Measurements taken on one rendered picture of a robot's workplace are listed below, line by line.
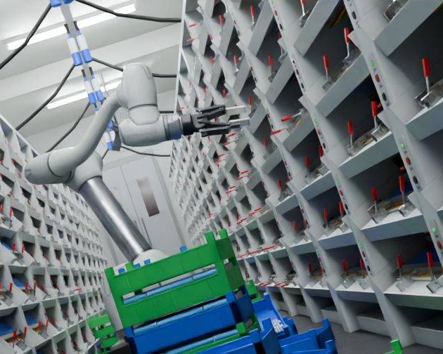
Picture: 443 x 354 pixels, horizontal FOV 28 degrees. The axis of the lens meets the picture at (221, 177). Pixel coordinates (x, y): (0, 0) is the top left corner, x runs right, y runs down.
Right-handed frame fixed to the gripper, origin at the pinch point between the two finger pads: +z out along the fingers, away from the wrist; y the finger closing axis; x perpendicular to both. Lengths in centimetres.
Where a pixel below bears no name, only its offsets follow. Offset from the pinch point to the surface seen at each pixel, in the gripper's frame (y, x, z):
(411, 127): -103, -74, 20
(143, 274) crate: -84, -22, -39
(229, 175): 154, 170, 15
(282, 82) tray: -3.4, -14.3, 14.7
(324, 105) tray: -47, -38, 17
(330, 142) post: -49, -25, 19
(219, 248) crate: -83, -26, -19
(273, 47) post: 33.1, -3.4, 19.2
